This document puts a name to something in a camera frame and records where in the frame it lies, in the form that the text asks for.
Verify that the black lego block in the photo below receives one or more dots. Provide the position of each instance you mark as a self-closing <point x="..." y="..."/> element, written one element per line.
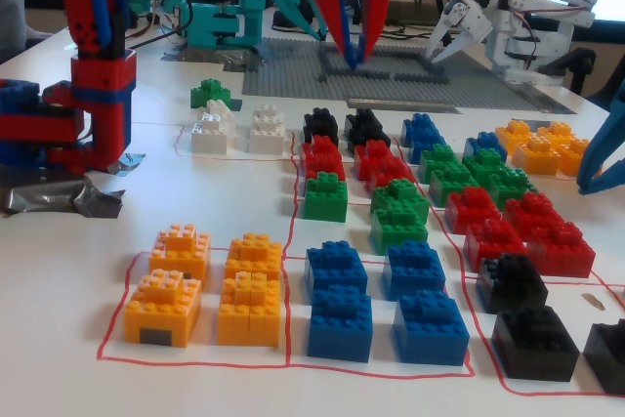
<point x="362" y="113"/>
<point x="320" y="128"/>
<point x="368" y="134"/>
<point x="605" y="356"/>
<point x="512" y="282"/>
<point x="534" y="346"/>
<point x="321" y="111"/>

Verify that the red lego block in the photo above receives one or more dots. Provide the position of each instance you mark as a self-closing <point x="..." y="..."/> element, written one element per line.
<point x="559" y="250"/>
<point x="390" y="172"/>
<point x="493" y="246"/>
<point x="324" y="165"/>
<point x="320" y="143"/>
<point x="471" y="209"/>
<point x="373" y="148"/>
<point x="534" y="209"/>

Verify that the crumpled silver duct tape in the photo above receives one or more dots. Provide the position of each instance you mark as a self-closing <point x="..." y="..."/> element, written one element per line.
<point x="49" y="197"/>
<point x="234" y="63"/>

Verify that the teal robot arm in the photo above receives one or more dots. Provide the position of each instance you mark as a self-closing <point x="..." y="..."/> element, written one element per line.
<point x="215" y="26"/>

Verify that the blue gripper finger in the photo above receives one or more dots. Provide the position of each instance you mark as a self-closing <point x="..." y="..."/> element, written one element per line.
<point x="603" y="143"/>
<point x="610" y="170"/>

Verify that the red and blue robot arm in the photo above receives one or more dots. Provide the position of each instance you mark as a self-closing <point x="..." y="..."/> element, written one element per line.
<point x="102" y="95"/>

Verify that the grey studded baseplate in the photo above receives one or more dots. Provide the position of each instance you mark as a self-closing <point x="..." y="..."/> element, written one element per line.
<point x="293" y="75"/>

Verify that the white lego block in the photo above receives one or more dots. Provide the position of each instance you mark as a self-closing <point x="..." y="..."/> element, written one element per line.
<point x="210" y="136"/>
<point x="266" y="136"/>
<point x="267" y="112"/>
<point x="220" y="108"/>

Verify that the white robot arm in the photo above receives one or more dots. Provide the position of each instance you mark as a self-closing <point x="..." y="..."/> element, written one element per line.
<point x="537" y="31"/>

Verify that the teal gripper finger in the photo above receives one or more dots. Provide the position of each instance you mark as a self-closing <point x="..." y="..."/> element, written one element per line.
<point x="298" y="14"/>

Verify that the black chair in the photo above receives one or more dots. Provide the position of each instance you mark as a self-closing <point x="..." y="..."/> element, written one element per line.
<point x="581" y="68"/>

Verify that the dark grey brick frame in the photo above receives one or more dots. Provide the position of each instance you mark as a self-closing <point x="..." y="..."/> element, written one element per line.
<point x="376" y="76"/>

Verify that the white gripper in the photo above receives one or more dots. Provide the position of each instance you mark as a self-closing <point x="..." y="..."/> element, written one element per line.
<point x="453" y="22"/>

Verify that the grey tape square marker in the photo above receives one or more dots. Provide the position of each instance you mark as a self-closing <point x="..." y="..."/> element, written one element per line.
<point x="236" y="105"/>

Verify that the small brown scrap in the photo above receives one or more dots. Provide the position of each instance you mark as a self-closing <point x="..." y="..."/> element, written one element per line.
<point x="593" y="301"/>

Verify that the green lego block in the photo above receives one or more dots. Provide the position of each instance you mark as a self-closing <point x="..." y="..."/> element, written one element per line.
<point x="398" y="234"/>
<point x="210" y="92"/>
<point x="326" y="197"/>
<point x="400" y="195"/>
<point x="510" y="185"/>
<point x="437" y="159"/>
<point x="481" y="160"/>
<point x="454" y="185"/>

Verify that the yellow lego block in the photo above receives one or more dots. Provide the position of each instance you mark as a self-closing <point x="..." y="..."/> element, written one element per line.
<point x="249" y="312"/>
<point x="534" y="155"/>
<point x="163" y="312"/>
<point x="573" y="153"/>
<point x="180" y="253"/>
<point x="512" y="131"/>
<point x="556" y="130"/>
<point x="254" y="256"/>

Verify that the light grey garment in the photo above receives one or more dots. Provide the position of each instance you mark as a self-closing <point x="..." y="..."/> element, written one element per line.
<point x="10" y="21"/>

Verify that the blue lego block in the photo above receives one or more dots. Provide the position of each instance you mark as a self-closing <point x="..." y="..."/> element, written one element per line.
<point x="421" y="118"/>
<point x="339" y="326"/>
<point x="337" y="263"/>
<point x="412" y="265"/>
<point x="429" y="331"/>
<point x="483" y="142"/>
<point x="422" y="141"/>

